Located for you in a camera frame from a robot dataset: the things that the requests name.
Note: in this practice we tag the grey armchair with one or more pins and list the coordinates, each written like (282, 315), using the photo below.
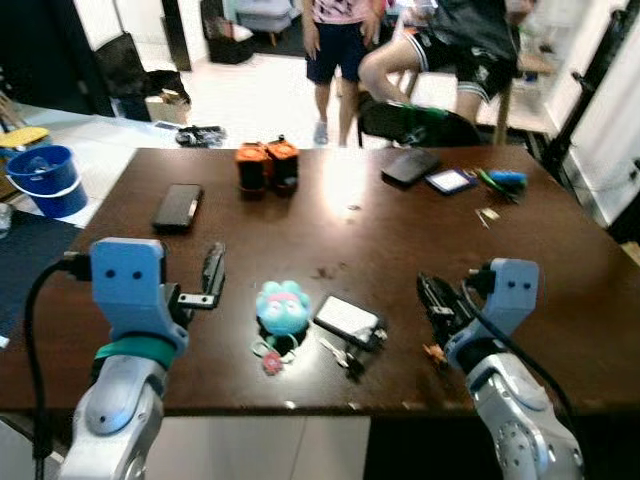
(265, 15)

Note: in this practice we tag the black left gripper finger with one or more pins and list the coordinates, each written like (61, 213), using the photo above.
(213, 270)

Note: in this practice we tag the person in black clothes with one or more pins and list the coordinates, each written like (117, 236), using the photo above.
(470, 40)

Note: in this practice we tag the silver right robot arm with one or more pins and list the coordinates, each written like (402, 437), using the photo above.
(515, 430)

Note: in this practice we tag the person in pink shirt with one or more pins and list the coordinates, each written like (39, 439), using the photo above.
(335, 50)

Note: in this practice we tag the black metal stand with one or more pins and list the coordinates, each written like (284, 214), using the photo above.
(590, 75)

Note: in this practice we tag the black flat wallet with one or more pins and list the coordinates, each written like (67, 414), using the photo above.
(410, 166)

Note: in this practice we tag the white card blue border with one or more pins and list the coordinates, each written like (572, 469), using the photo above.
(450, 180)

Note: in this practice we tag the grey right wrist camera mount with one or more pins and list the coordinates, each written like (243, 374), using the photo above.
(512, 290)

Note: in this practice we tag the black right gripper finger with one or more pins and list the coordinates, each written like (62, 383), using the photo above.
(447, 328)
(436, 298)

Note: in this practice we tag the dark floor mat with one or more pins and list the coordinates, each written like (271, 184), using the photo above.
(30, 270)

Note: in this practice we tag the blue plastic bucket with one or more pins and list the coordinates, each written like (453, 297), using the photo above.
(50, 185)

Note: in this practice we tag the yellow round lid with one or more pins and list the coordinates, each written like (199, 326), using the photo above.
(22, 137)

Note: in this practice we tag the brown cardboard box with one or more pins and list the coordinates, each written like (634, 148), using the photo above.
(168, 108)

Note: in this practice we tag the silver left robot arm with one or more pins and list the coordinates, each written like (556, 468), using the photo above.
(115, 420)

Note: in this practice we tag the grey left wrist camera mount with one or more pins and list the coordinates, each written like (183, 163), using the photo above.
(125, 285)

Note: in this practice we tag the blue and green tool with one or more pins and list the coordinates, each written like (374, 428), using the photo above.
(508, 180)

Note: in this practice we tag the orange and black gadget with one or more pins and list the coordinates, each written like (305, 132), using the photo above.
(252, 167)
(283, 163)

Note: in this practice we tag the white card with keys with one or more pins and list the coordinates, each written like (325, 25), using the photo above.
(345, 318)

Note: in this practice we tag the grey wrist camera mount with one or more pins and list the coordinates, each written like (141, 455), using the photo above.
(125, 285)
(512, 290)

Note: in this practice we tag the dark wood table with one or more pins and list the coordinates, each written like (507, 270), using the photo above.
(300, 240)

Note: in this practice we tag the black rectangular phone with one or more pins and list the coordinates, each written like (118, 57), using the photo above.
(178, 207)

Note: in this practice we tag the black bag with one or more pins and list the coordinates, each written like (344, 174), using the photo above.
(135, 70)

